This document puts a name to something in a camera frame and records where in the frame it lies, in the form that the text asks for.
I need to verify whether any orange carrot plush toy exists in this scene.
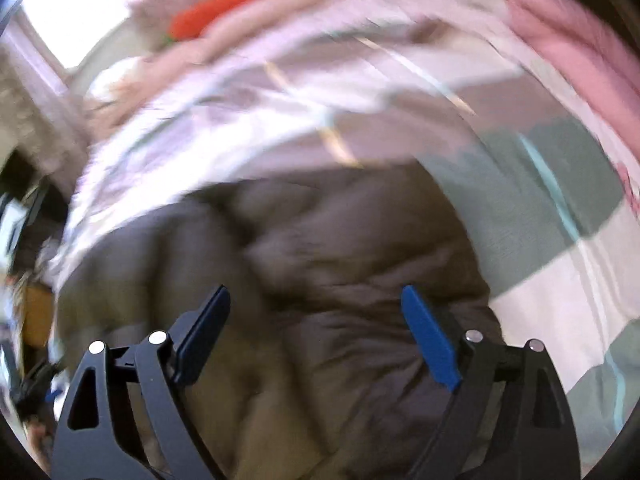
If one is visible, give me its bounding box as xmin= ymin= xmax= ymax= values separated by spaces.
xmin=167 ymin=0 xmax=272 ymax=45

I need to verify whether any dark olive hooded puffer jacket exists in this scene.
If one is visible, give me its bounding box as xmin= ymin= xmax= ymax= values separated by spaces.
xmin=54 ymin=162 xmax=507 ymax=480

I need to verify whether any beige floral lace curtain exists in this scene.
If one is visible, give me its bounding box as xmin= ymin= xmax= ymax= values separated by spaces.
xmin=0 ymin=10 xmax=93 ymax=171

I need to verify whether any bright window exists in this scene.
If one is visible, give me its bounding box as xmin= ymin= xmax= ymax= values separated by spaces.
xmin=20 ymin=0 xmax=218 ymax=78

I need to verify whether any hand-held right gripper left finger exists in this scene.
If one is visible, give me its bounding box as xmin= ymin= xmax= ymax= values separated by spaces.
xmin=50 ymin=285 xmax=232 ymax=480

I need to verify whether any pink pillow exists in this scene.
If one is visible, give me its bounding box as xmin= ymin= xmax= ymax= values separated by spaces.
xmin=192 ymin=0 xmax=431 ymax=63

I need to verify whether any bed with patterned sheet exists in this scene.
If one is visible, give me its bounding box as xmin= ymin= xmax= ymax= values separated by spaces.
xmin=37 ymin=0 xmax=640 ymax=456

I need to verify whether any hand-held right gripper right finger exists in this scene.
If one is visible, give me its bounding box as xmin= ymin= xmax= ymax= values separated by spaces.
xmin=401 ymin=284 xmax=584 ymax=480

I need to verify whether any folded pink quilt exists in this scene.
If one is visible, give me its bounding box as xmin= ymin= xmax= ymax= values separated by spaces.
xmin=500 ymin=0 xmax=640 ymax=216

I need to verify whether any wooden cabinet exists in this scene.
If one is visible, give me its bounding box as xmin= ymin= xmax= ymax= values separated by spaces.
xmin=19 ymin=284 xmax=57 ymax=352

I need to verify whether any white floral pillow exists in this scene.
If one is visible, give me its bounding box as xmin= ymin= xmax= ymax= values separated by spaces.
xmin=84 ymin=55 xmax=153 ymax=108

